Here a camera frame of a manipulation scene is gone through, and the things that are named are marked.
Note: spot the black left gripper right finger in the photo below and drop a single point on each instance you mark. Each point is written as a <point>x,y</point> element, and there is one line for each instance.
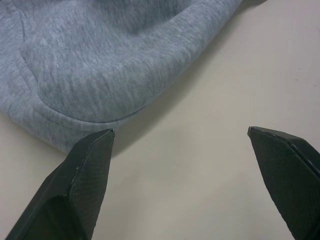
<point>287,180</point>

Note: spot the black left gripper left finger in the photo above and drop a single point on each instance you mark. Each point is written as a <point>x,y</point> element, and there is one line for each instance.
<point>75,190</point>

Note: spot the grey fleece zip jacket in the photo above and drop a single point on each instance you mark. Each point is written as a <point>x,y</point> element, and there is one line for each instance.
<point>95,62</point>

